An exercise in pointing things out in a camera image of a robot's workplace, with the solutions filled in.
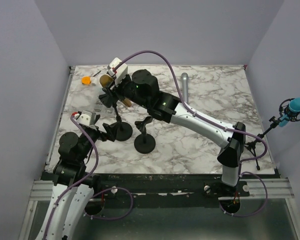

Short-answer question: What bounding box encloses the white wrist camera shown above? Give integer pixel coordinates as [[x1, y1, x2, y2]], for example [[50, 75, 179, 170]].
[[72, 110, 96, 127], [107, 57, 128, 87]]

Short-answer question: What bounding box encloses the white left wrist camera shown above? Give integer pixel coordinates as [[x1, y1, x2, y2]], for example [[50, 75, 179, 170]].
[[72, 110, 96, 127]]

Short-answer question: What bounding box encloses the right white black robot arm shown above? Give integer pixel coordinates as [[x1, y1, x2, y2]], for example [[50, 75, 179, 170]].
[[109, 69, 246, 196]]

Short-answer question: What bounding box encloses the orange round cap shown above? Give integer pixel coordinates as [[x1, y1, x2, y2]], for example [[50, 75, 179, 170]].
[[81, 76, 92, 85]]

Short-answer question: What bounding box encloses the black round-base microphone stand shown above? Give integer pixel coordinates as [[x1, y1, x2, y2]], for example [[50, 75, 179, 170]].
[[134, 116, 156, 154]]

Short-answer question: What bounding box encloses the blue foam-head microphone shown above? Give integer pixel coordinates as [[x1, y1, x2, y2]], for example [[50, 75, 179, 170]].
[[279, 97, 300, 127]]

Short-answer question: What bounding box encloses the gold microphone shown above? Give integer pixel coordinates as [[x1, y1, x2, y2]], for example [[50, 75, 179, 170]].
[[99, 74, 132, 108]]

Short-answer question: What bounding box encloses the black stand holding gold microphone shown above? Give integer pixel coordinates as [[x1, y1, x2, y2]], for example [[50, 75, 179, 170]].
[[99, 87, 133, 142]]

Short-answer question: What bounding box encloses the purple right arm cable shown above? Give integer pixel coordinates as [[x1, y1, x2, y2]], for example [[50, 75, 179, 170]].
[[113, 49, 270, 218]]

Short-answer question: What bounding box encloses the silver mesh-head microphone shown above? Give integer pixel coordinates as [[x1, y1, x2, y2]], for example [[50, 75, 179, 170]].
[[180, 72, 189, 103]]

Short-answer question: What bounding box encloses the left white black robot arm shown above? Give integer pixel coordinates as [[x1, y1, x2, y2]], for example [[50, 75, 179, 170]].
[[36, 111, 118, 240]]

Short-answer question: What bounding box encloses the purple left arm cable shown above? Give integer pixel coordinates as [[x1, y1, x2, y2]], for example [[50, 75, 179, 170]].
[[41, 114, 100, 240]]

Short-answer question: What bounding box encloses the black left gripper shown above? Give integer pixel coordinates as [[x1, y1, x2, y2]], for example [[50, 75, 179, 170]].
[[78, 114, 120, 162]]

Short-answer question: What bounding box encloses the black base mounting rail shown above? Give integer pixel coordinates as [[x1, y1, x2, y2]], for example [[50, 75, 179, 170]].
[[84, 173, 250, 209]]

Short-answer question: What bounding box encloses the black tripod shock-mount stand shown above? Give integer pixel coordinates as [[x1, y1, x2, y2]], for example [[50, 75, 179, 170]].
[[256, 100, 300, 176]]

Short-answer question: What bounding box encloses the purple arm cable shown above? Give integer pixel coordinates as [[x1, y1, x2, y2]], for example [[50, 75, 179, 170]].
[[41, 114, 100, 240], [113, 49, 270, 218]]

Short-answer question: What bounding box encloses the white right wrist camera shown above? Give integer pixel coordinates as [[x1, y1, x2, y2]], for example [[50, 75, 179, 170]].
[[107, 57, 128, 87]]

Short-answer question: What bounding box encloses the clear plastic screw box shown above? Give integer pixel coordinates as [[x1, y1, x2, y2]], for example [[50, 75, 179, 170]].
[[92, 86, 115, 116]]

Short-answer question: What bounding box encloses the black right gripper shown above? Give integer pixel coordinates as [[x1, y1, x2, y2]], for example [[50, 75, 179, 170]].
[[103, 73, 150, 110]]

